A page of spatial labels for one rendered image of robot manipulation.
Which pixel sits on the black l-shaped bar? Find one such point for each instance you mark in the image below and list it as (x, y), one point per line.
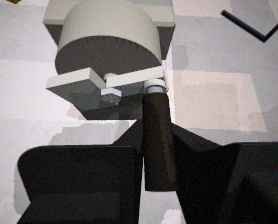
(247, 27)

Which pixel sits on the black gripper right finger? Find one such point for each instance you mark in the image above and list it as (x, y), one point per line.
(210, 175)

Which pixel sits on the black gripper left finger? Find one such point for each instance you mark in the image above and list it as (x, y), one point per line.
(115, 167)

